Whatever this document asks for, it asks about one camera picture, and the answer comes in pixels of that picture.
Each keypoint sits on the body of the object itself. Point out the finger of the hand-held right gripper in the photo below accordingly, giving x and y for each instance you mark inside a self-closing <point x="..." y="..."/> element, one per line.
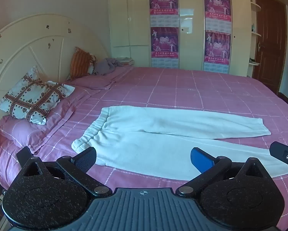
<point x="279" y="150"/>

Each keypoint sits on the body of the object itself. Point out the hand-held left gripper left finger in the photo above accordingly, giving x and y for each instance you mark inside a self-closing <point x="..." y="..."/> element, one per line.
<point x="86" y="158"/>

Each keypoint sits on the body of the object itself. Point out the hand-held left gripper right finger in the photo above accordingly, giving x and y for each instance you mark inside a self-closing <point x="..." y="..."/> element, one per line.
<point x="201" y="160"/>

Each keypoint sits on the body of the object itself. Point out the white pants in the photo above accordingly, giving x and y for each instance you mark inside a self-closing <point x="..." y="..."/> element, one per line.
<point x="163" y="139"/>

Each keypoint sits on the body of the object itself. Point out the pink checked pillow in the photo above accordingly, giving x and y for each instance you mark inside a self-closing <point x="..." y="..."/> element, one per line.
<point x="98" y="81"/>
<point x="50" y="127"/>

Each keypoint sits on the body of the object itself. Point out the pink checked bed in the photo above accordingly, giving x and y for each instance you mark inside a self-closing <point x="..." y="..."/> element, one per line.
<point x="182" y="89"/>

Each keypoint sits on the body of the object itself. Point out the white heart patterned pillow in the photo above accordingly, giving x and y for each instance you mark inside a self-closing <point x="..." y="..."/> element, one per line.
<point x="33" y="98"/>

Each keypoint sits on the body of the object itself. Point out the grey crumpled cloth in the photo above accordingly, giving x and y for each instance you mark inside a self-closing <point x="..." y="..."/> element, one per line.
<point x="106" y="66"/>

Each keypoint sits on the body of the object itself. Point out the orange striped pillow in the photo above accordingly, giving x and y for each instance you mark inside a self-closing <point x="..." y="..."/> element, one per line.
<point x="80" y="63"/>

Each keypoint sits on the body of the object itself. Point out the brown wooden door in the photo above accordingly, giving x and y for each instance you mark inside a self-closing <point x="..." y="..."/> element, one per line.
<point x="270" y="41"/>

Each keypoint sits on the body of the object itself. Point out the cream corner shelf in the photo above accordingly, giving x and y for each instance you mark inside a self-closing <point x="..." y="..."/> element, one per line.
<point x="254" y="32"/>

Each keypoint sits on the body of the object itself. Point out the cream rounded headboard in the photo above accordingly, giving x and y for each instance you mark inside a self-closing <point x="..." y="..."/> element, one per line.
<point x="38" y="43"/>

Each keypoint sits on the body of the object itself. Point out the cream wardrobe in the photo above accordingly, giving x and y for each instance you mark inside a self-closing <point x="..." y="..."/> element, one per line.
<point x="134" y="16"/>

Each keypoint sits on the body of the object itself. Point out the purple calendar wall poster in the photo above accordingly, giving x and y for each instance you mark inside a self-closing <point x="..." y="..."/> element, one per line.
<point x="163" y="2"/>
<point x="217" y="4"/>
<point x="165" y="45"/>
<point x="217" y="50"/>

